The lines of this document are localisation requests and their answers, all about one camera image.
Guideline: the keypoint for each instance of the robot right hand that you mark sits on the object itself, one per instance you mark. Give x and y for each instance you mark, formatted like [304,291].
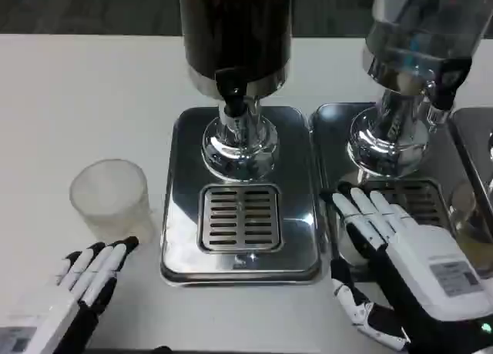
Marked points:
[423,261]

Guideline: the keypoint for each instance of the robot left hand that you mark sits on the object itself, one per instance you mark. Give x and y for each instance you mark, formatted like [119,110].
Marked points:
[46,311]

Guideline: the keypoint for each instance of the clear ribbed glass cup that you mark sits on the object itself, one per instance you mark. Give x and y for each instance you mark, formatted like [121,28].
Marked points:
[109,200]

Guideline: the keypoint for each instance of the steel drip tray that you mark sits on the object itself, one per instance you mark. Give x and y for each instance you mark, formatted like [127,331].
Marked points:
[296,200]
[331,138]

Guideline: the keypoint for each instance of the black tap of clear dispenser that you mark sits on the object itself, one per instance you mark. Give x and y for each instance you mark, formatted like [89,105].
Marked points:
[450,81]

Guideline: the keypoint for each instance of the clear tank drink dispenser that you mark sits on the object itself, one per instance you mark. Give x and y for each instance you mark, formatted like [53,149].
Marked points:
[416,38]

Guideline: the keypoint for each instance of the black tap of dark dispenser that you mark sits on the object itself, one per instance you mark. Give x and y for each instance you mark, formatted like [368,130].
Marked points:
[230,90]

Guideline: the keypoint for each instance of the dark liquid drink dispenser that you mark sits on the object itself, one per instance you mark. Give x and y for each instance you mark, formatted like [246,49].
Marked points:
[235,31]

